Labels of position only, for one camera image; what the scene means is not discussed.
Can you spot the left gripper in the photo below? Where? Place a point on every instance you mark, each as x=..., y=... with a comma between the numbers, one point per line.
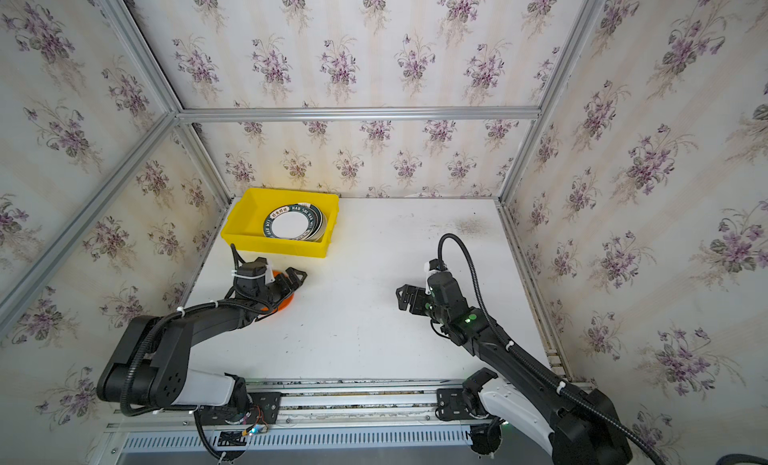
x=276, y=286

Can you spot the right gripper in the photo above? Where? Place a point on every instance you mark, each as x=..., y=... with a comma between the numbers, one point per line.
x=421, y=301

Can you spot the orange plate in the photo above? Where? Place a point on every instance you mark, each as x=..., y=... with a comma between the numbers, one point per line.
x=276, y=295

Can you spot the large green rimmed plate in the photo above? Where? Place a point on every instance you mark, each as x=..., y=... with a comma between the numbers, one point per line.
x=298, y=222

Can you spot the green red ringed plate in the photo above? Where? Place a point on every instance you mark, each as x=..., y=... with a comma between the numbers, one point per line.
x=324, y=225

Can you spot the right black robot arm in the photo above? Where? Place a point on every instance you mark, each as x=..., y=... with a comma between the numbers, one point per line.
x=571, y=425

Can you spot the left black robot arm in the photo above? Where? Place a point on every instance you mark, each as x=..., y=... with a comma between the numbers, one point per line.
x=150, y=371

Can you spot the yellow plastic bin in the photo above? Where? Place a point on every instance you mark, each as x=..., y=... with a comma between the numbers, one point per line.
x=244, y=225

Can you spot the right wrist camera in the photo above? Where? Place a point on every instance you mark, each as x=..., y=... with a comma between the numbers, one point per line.
x=431, y=268

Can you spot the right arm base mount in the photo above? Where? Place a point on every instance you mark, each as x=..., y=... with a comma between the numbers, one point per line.
x=463, y=402

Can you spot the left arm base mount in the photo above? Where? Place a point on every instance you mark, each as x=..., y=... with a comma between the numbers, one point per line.
x=243, y=408

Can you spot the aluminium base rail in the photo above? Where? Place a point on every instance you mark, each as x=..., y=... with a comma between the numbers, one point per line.
x=324, y=404

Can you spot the aluminium frame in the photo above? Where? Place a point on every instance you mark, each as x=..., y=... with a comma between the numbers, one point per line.
x=181, y=120

